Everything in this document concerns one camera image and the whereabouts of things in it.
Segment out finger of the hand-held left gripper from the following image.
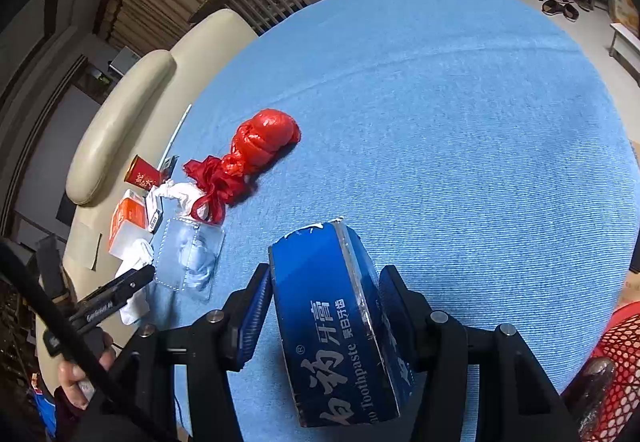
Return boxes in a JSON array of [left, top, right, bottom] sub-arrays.
[[70, 264, 156, 325]]

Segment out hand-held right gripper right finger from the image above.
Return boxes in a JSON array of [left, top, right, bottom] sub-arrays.
[[377, 266, 576, 442]]

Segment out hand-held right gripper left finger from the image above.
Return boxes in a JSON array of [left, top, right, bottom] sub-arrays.
[[102, 263, 275, 442]]

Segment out blue toothpaste box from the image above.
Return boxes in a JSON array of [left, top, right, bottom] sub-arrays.
[[268, 217, 417, 429]]

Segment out clear plastic zip bag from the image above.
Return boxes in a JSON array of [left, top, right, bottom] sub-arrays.
[[152, 218, 226, 294]]

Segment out white plastic bag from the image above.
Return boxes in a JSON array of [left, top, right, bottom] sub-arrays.
[[152, 181, 213, 223]]

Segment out red plastic bag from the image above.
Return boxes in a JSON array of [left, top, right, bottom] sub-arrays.
[[231, 108, 301, 173]]

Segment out red mesh basket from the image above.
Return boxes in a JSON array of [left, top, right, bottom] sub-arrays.
[[582, 301, 640, 442]]

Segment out person's left forearm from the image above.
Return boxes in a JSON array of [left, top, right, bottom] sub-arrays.
[[50, 384, 131, 442]]

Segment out person's left hand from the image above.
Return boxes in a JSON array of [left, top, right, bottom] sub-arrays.
[[56, 333, 117, 410]]

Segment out folded white tissues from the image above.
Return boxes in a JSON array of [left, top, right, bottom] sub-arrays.
[[114, 239, 158, 327]]

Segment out grey paper sheet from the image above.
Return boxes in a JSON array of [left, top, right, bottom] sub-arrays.
[[65, 222, 103, 270]]

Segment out orange tissue pack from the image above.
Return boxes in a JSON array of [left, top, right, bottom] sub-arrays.
[[106, 189, 156, 259]]

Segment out white purple medicine box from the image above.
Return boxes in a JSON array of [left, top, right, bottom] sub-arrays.
[[145, 189, 166, 233]]

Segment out red paper cup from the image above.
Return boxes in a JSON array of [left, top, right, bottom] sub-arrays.
[[124, 155, 161, 188]]

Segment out white thin stick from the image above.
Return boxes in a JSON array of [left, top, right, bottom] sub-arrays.
[[158, 104, 193, 171]]

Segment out blue tablecloth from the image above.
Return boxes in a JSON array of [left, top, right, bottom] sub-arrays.
[[145, 0, 640, 442]]

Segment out cream leather sofa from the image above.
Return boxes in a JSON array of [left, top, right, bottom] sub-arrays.
[[35, 8, 261, 403]]

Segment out white bench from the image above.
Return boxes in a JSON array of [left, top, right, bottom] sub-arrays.
[[609, 22, 640, 84]]

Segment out black cable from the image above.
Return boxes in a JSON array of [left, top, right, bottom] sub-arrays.
[[0, 239, 176, 442]]

